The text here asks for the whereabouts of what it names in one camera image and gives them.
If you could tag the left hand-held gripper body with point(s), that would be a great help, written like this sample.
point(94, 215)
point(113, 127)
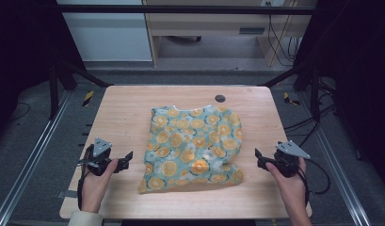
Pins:
point(99, 150)

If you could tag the white cabinet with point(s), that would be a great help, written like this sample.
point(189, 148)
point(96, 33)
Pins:
point(108, 34)

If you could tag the light wooden desk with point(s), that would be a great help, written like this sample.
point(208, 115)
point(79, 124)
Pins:
point(209, 22)

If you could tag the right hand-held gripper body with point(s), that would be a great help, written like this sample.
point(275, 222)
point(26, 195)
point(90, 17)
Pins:
point(285, 163)

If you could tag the grey round table grommet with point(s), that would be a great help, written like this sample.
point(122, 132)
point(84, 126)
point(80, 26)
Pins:
point(220, 98)

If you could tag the black horizontal frame bar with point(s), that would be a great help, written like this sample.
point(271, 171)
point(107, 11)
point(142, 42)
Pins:
point(180, 9)

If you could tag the black metal stand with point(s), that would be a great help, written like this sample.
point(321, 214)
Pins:
point(314, 94)
point(53, 91)

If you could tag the aluminium floor rail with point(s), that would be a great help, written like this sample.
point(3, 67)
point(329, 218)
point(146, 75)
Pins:
point(337, 169)
point(30, 160)

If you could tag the grey tape tab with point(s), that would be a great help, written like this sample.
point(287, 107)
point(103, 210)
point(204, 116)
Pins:
point(67, 194)

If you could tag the person's left hand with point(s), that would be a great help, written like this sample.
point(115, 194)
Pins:
point(94, 191)

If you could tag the person's right hand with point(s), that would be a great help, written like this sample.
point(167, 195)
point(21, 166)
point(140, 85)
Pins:
point(292, 188)

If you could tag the green floral cloth bag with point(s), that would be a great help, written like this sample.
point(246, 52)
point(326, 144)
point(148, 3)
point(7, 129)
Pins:
point(190, 147)

